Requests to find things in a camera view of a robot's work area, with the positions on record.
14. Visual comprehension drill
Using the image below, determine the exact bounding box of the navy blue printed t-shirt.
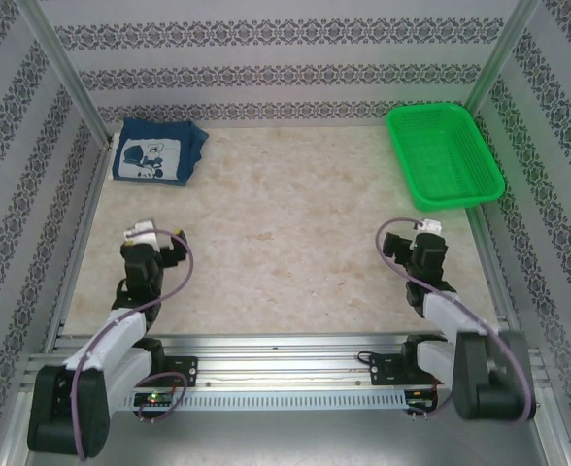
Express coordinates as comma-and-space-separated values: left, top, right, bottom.
111, 116, 204, 189

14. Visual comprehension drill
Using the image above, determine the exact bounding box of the green plastic basket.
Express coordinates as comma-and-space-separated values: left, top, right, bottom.
386, 102, 506, 214

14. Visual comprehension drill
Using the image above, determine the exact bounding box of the small circuit board green light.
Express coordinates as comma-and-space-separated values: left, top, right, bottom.
133, 391, 174, 408

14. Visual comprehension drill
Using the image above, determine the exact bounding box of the small circuit board orange label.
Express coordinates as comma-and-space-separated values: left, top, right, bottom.
405, 387, 439, 409

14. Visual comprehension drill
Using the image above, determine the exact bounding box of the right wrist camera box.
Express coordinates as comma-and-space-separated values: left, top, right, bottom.
413, 217, 447, 237

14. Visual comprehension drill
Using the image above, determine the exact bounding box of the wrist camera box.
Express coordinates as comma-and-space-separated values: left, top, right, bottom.
413, 217, 447, 237
121, 218, 162, 247

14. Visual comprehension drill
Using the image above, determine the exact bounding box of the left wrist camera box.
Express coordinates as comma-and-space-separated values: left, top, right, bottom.
121, 218, 162, 247

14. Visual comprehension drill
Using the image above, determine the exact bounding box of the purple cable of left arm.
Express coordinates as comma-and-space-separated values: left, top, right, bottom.
70, 226, 196, 462

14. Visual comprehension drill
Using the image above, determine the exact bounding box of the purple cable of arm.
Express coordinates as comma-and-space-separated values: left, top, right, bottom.
374, 216, 535, 424
70, 226, 196, 462

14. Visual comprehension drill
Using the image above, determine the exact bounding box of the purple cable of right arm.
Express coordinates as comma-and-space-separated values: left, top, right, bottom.
374, 216, 535, 424

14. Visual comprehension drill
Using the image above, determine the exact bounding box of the aluminium side rail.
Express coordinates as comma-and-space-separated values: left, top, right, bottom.
468, 207, 525, 347
42, 137, 118, 353

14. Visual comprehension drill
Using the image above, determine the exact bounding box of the black base plate of left arm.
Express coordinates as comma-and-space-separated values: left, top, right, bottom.
160, 355, 200, 388

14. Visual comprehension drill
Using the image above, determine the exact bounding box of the black base plate of right arm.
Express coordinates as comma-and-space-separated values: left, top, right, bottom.
369, 352, 416, 387

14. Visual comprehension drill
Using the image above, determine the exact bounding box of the aluminium rail frame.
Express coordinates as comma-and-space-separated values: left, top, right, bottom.
20, 331, 553, 390

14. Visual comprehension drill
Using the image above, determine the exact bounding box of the slotted grey cable duct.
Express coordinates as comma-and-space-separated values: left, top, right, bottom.
108, 389, 409, 412

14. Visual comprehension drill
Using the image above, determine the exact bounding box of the aluminium frame post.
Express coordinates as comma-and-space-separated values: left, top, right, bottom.
20, 0, 115, 147
462, 0, 544, 114

